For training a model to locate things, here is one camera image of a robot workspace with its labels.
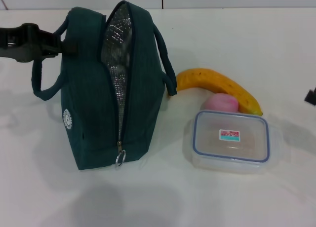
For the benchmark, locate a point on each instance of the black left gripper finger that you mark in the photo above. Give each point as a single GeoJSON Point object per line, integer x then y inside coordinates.
{"type": "Point", "coordinates": [50, 53]}
{"type": "Point", "coordinates": [69, 47]}

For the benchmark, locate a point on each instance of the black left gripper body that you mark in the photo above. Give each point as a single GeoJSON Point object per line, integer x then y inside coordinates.
{"type": "Point", "coordinates": [24, 43]}

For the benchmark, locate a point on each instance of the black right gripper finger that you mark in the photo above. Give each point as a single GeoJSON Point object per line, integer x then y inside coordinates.
{"type": "Point", "coordinates": [311, 95]}

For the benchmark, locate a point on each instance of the dark green lunch bag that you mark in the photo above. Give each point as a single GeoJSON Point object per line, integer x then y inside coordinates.
{"type": "Point", "coordinates": [89, 101]}

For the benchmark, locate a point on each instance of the yellow banana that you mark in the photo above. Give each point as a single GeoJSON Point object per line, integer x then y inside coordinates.
{"type": "Point", "coordinates": [222, 82]}

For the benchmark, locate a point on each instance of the pink peach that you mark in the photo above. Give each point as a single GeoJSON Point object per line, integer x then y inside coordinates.
{"type": "Point", "coordinates": [219, 103]}

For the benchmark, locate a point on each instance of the clear plastic food container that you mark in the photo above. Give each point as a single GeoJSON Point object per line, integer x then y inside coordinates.
{"type": "Point", "coordinates": [229, 140]}

